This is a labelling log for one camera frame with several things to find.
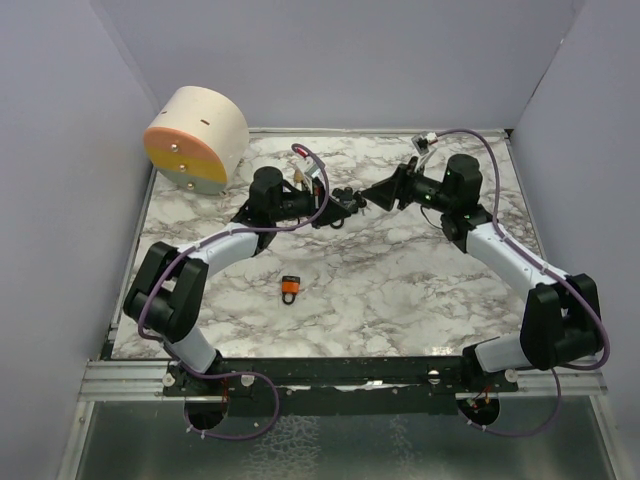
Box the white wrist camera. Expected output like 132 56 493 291
411 132 438 170
297 157 321 189

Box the orange black padlock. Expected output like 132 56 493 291
281 275 300 305

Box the brass padlock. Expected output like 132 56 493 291
294 170 305 187

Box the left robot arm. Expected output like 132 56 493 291
123 167 361 395

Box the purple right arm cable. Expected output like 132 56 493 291
429 128 612 439

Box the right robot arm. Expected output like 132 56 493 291
361 154 605 391

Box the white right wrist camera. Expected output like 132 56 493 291
411 132 438 170

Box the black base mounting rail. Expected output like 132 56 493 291
163 356 518 417

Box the beige cylindrical drum box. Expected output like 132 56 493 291
143 86 250 195

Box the black head key bunch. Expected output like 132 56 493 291
347 191 368 215

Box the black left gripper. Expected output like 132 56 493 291
271 177 352 229

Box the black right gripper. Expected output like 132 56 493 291
362 157 455 214

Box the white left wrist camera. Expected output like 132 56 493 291
297 157 321 189

